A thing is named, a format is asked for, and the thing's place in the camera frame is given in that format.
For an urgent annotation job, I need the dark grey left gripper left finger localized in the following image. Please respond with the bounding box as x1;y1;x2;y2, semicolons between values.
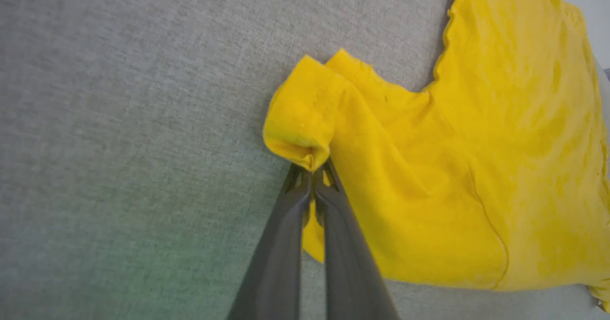
228;163;314;320

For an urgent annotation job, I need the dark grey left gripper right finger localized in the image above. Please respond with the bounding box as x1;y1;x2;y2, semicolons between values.
312;160;400;320

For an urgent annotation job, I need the yellow garment with black stripes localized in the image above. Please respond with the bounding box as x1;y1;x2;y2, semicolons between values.
262;0;610;314

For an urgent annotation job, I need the grey fabric sofa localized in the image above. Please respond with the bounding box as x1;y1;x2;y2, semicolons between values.
0;0;610;320

